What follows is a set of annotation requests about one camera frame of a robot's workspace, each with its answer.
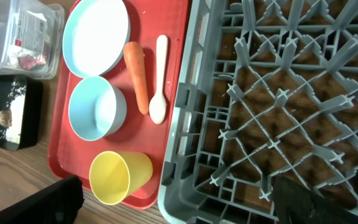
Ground clear plastic bin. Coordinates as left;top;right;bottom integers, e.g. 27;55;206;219
0;0;65;80

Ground grey dishwasher rack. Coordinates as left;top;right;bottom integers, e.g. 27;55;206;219
158;0;358;223

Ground light blue plate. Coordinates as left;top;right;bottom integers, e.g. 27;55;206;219
62;0;131;78

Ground red serving tray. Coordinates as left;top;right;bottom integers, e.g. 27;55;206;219
48;0;191;210

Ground white wrapper waste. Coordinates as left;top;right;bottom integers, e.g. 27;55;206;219
7;11;48;71

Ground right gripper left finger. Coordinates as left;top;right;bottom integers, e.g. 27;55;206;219
0;175;85;224

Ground black plastic tray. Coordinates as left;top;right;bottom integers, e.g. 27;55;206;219
0;75;44;151

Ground white rice grains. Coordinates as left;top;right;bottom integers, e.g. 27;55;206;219
0;78;27;144

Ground brown food lump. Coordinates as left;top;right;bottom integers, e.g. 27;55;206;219
0;110;12;128

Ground light blue bowl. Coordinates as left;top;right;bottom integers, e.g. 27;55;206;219
68;77;127;141

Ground orange carrot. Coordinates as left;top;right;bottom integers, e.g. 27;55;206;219
123;42;149;115

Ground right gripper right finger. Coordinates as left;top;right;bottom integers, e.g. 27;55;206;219
273;177;358;224

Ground white plastic spoon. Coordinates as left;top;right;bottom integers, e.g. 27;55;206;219
149;35;168;124

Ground yellow plastic cup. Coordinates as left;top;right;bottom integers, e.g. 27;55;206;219
89;151;153;205

